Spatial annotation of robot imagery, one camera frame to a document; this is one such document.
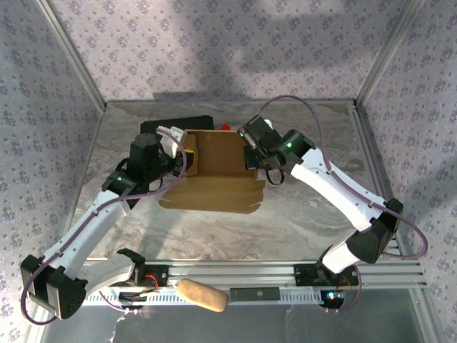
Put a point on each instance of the black plate on rail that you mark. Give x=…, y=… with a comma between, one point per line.
x=255, y=293

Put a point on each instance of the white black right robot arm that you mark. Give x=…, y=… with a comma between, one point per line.
x=335, y=186

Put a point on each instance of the black ribbed carrying case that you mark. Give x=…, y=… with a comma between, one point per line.
x=185, y=122

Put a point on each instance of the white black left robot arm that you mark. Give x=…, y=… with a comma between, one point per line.
x=89, y=225

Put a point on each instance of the red rectangular block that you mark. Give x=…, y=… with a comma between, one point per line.
x=225, y=126

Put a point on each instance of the aluminium frame post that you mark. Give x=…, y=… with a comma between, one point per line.
x=389, y=53
x=71, y=53

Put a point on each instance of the small circuit board with LED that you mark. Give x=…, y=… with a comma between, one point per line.
x=332, y=298

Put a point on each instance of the aluminium table edge rail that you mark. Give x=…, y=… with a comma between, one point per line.
x=371, y=160

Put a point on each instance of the brown cardboard box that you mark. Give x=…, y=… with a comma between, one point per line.
x=218, y=157

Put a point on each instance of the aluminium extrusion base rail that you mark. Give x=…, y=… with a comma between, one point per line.
x=232, y=271

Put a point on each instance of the tan oval cork pad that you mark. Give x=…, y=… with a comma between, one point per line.
x=203, y=296

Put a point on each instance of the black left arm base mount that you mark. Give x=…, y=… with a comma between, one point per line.
x=157, y=275

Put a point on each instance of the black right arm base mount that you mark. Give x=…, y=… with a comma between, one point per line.
x=305, y=275

